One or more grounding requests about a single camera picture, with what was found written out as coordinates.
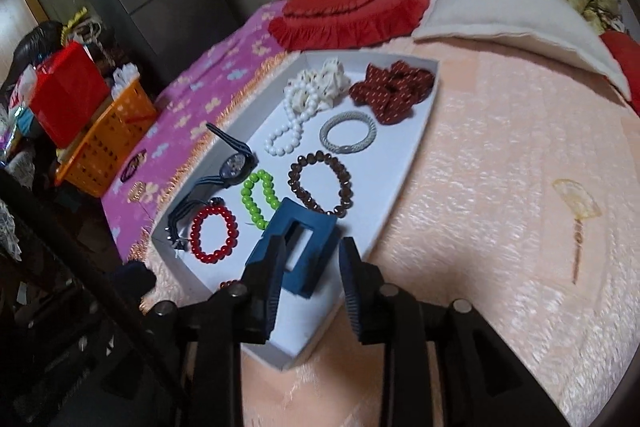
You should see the blue hair claw clip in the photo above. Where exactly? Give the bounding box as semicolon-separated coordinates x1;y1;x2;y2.
245;197;341;298

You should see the red box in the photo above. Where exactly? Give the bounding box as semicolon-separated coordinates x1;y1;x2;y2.
27;41;112;148

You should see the yellow fan hairpin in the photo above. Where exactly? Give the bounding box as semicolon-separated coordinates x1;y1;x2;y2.
552;178;602;284

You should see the white pearl bracelet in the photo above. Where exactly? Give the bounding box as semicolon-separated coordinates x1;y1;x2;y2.
264;79;326;158

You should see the white pillow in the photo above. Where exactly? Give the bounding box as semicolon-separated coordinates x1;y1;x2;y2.
412;0;633;100

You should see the purple patterned sheet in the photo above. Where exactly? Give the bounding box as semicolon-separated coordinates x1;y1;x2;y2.
100;0;306;265

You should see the red dotted scrunchie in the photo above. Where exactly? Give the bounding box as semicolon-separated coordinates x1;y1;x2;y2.
348;61;436;125

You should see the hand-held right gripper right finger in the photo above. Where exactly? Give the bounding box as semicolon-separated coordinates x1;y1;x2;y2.
338;237;571;427

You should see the red ruffled pillow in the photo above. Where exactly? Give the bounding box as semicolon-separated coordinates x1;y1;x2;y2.
268;0;431;52
599;31;640;118

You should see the white floral scrunchie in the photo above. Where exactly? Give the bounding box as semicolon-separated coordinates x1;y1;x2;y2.
287;59;353;110

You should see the dark hair tie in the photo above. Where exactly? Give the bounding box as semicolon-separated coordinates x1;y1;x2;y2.
120;148;147;182

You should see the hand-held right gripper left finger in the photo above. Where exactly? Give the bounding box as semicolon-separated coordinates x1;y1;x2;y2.
50;234;288;427

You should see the orange plastic basket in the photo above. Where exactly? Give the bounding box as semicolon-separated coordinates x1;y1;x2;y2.
54;79;158;198

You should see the black bag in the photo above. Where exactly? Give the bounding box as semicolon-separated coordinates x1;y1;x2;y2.
12;21;66;72

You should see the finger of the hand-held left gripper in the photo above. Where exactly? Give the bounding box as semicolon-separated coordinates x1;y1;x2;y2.
111;259;157;303

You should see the blue plaid hair tie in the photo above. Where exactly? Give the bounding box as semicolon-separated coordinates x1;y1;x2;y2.
166;197;223;253

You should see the white cloth bundle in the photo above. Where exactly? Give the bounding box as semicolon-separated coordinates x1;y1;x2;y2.
112;63;142;98

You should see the green bead bracelet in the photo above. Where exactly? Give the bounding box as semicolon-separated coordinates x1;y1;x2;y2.
241;170;282;230

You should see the pink plush blanket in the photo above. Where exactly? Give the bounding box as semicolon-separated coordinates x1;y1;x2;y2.
125;37;640;427

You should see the grey braided bracelet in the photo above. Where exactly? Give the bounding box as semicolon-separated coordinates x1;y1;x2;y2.
319;110;376;156

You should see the brown bead bracelet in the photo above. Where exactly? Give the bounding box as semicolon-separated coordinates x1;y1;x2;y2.
286;150;353;219

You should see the white shallow box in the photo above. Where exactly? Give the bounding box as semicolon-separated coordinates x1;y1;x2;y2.
150;50;443;373

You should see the blue strap wristwatch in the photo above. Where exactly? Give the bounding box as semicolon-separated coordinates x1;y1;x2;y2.
192;122;257;202

